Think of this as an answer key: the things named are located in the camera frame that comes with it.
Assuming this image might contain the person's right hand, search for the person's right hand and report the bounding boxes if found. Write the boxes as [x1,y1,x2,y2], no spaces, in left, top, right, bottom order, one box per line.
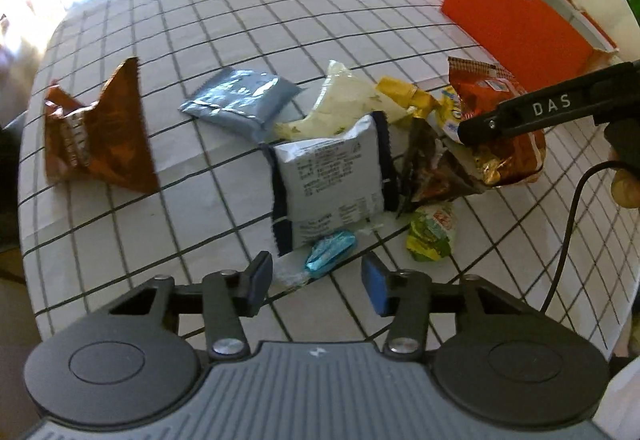
[609,147,640,210]

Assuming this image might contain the white packet with navy edges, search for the white packet with navy edges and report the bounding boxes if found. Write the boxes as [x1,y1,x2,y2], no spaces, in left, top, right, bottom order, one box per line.
[262,111,401,257]

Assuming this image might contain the cream star-print packet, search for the cream star-print packet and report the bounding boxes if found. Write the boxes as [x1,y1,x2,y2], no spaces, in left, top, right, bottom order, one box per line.
[272,60,411,141]

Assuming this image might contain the mustard yellow packet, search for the mustard yellow packet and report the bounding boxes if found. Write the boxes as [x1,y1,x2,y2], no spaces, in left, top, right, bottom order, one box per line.
[375,76,443,123]

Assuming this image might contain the white checked tablecloth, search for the white checked tablecloth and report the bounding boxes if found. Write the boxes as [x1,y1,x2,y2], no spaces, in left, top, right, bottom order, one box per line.
[17,0,640,371]

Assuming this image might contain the black cable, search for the black cable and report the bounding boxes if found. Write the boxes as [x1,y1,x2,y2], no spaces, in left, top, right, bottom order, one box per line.
[540,161,617,318]

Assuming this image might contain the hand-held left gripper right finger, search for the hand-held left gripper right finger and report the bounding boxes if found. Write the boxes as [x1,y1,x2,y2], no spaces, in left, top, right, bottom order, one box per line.
[360,251,538,362]

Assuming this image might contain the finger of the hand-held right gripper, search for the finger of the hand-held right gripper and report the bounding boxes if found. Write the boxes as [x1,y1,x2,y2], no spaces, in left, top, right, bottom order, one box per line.
[457,61,640,147]

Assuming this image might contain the yellow and blue snack packet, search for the yellow and blue snack packet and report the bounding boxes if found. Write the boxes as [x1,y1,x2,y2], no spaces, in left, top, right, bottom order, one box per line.
[429,87,472,143]

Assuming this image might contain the teal candy wrapper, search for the teal candy wrapper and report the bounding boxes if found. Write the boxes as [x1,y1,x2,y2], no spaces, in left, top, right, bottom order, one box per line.
[305,230,357,277]

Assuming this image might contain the red-orange chips bag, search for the red-orange chips bag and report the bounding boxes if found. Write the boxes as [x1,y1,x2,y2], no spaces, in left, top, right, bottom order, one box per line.
[446,56,547,189]

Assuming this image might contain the orange cardboard box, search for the orange cardboard box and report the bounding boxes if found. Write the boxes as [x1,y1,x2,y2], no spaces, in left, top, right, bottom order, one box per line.
[440,0,621,93]

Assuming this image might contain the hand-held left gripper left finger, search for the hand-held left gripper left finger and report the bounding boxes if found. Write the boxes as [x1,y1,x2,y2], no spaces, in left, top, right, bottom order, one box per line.
[102,251,275,362]

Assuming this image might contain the dark chair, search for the dark chair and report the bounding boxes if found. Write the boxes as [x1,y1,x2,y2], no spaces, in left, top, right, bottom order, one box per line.
[0,115,27,281]

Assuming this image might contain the grey-blue foil packet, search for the grey-blue foil packet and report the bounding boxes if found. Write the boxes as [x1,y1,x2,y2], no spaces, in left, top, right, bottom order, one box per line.
[179,68,302,141]

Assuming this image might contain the dark brown foil bag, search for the dark brown foil bag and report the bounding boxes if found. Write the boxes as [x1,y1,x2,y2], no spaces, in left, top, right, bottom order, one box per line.
[400,117,488,221]

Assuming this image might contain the brown snack bag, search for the brown snack bag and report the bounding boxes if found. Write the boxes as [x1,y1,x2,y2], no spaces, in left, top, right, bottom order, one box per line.
[42,56,161,195]

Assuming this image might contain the green and yellow small packet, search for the green and yellow small packet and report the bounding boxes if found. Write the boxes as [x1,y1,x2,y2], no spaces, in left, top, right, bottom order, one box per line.
[405,201,458,263]

